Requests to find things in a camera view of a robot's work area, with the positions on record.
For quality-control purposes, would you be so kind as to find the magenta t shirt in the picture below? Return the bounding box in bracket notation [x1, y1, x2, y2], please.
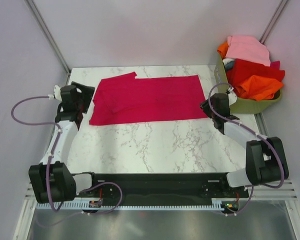
[89, 72, 206, 126]

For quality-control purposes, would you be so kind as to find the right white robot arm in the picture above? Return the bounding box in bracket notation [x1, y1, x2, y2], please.
[200, 93, 289, 197]

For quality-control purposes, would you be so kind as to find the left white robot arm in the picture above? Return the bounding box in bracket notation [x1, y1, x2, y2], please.
[28, 82, 100, 204]

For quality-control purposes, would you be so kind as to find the green laundry basket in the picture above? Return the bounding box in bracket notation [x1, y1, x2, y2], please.
[214, 55, 283, 115]

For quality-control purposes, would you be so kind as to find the red t shirt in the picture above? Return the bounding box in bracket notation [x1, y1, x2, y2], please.
[226, 59, 285, 93]

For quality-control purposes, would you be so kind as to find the white grey cloth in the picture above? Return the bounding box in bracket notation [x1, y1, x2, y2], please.
[222, 58, 235, 72]

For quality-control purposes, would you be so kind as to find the dark orange t shirt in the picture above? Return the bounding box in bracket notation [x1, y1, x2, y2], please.
[217, 41, 229, 59]

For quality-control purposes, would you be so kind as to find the pink t shirt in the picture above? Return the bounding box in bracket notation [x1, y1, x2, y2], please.
[226, 35, 271, 67]

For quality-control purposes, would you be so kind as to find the crimson t shirt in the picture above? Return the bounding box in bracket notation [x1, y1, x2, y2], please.
[270, 60, 281, 70]

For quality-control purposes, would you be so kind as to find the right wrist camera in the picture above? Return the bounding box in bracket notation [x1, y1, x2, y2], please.
[225, 86, 238, 106]

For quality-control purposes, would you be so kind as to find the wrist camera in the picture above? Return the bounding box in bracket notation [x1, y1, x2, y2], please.
[48, 85, 62, 102]
[225, 86, 238, 106]

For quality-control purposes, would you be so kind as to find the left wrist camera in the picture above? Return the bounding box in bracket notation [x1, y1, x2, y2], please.
[48, 85, 62, 102]

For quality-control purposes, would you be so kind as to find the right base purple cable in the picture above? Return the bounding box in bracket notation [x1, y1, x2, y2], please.
[221, 184, 255, 217]

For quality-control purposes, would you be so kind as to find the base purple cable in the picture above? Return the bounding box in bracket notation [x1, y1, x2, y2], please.
[76, 181, 123, 217]
[221, 184, 255, 217]

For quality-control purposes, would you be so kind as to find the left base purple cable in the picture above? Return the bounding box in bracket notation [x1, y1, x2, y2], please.
[76, 181, 123, 217]

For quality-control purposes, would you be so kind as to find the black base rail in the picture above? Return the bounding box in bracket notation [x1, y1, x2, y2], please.
[79, 173, 249, 206]

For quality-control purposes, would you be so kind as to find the white cable duct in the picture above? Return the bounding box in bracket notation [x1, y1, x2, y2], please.
[36, 197, 241, 213]

